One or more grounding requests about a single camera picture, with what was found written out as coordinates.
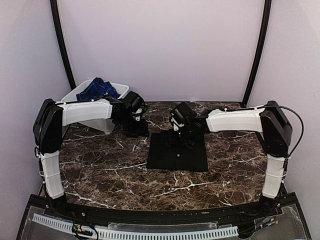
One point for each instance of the black long sleeve shirt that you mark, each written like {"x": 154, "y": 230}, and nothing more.
{"x": 167, "y": 151}

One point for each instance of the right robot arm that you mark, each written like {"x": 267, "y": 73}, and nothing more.
{"x": 268, "y": 121}

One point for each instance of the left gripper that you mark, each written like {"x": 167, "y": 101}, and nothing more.
{"x": 141, "y": 131}

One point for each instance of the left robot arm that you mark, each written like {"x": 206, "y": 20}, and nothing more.
{"x": 53, "y": 116}

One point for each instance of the white plastic bin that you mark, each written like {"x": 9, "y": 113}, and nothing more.
{"x": 104, "y": 125}

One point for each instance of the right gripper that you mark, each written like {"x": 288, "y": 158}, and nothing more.
{"x": 187, "y": 143}

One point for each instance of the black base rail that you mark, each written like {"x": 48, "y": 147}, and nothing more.
{"x": 242, "y": 216}

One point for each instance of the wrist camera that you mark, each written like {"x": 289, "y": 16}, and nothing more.
{"x": 135, "y": 105}
{"x": 182, "y": 115}

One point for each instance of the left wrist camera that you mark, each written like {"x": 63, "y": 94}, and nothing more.
{"x": 135, "y": 105}

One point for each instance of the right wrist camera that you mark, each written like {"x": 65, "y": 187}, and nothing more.
{"x": 182, "y": 115}

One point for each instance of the black frame post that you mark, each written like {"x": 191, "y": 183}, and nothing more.
{"x": 61, "y": 43}
{"x": 258, "y": 52}

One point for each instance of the white slotted cable duct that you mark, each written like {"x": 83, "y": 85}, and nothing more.
{"x": 123, "y": 231}

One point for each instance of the blue plaid shirt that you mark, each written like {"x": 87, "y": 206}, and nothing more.
{"x": 96, "y": 90}

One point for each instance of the right black frame post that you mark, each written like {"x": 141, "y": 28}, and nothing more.
{"x": 258, "y": 52}

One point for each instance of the left black frame post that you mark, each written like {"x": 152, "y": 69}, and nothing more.
{"x": 61, "y": 43}

